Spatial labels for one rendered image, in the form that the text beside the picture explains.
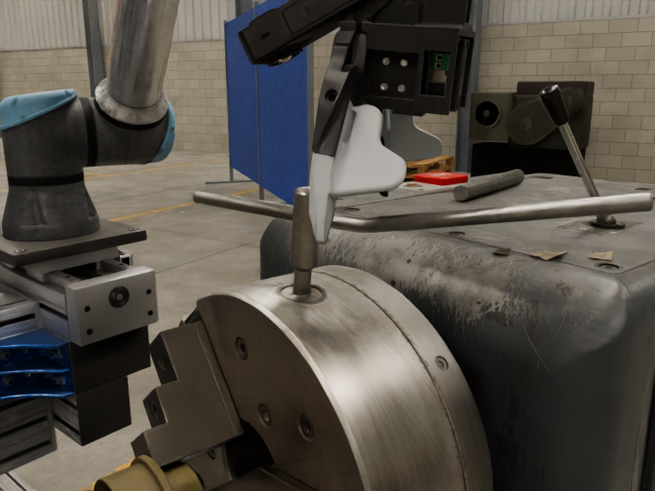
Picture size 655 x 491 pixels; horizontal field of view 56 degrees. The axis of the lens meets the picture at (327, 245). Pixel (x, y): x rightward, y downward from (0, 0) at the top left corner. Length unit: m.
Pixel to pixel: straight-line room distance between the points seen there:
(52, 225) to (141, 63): 0.29
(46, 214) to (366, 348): 0.71
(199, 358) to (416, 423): 0.20
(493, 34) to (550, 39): 0.92
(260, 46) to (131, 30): 0.53
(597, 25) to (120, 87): 9.85
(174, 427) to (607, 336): 0.33
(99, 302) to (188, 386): 0.46
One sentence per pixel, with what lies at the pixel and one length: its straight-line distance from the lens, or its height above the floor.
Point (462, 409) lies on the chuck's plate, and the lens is 0.49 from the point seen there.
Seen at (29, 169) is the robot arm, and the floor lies 1.27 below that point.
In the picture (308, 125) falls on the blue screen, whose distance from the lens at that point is 5.48.
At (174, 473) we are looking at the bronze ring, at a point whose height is 1.11.
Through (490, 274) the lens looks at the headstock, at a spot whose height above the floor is 1.24.
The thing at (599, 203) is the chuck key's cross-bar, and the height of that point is 1.33.
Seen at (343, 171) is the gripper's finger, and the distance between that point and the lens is 0.39.
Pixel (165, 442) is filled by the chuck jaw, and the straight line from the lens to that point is 0.52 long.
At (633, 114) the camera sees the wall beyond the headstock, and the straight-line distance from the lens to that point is 10.48.
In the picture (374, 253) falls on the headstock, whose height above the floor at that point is 1.24.
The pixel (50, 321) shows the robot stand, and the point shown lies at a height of 1.04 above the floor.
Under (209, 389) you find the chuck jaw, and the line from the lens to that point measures 0.54.
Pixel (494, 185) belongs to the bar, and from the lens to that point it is 0.88.
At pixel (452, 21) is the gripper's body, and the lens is 0.41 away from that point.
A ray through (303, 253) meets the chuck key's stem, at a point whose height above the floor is 1.27.
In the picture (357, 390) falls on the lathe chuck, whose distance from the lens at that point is 0.44.
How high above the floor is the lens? 1.40
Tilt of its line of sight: 14 degrees down
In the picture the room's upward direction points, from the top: straight up
